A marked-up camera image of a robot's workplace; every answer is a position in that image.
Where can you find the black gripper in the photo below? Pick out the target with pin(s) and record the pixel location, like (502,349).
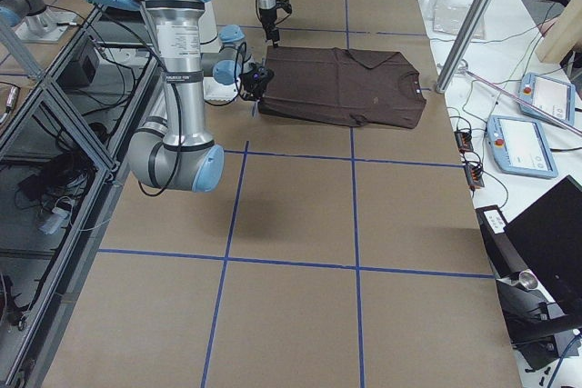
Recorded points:
(251,90)
(268,18)

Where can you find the brown t-shirt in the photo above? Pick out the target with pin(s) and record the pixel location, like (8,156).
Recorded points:
(347,87)

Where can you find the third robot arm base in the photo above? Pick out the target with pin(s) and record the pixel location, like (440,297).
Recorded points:
(34,21)

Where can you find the clear plastic tray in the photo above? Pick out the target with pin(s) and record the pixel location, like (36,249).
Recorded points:
(448,16)

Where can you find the far black usb hub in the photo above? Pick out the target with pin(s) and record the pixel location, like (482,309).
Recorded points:
(464,141)

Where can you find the black usb hub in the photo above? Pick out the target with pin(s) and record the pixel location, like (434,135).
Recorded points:
(464,141)
(474,175)

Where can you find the near black usb hub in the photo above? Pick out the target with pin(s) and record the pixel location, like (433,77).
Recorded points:
(474,175)

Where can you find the near blue teach pendant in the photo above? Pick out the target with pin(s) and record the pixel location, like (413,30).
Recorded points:
(519,147)

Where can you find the blue teach pendant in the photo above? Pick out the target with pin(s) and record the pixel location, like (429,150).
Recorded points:
(519,147)
(550,95)

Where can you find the far blue teach pendant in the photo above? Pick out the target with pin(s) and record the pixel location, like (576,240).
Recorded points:
(550,95)

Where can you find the black laptop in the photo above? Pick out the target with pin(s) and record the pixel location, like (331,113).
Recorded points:
(547,236)

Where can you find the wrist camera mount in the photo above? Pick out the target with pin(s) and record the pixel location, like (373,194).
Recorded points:
(285,5)

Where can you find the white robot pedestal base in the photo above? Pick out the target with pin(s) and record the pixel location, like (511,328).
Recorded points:
(220,58)

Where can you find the aluminium frame post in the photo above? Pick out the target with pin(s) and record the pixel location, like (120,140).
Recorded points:
(461,43)

